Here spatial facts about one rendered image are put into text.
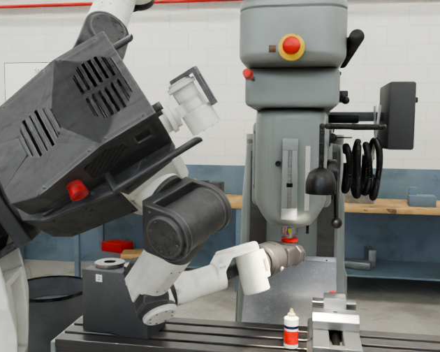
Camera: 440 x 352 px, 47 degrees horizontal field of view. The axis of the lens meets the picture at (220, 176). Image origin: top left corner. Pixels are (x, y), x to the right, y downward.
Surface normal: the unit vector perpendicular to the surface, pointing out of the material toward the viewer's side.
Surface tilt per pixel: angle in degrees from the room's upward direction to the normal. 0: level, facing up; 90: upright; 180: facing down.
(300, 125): 90
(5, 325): 115
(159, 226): 105
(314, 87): 90
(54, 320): 94
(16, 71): 90
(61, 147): 74
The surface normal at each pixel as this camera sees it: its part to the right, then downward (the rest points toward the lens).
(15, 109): -0.34, -0.21
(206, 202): 0.51, -0.60
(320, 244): -0.16, 0.08
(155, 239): -0.55, 0.33
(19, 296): 0.15, 0.09
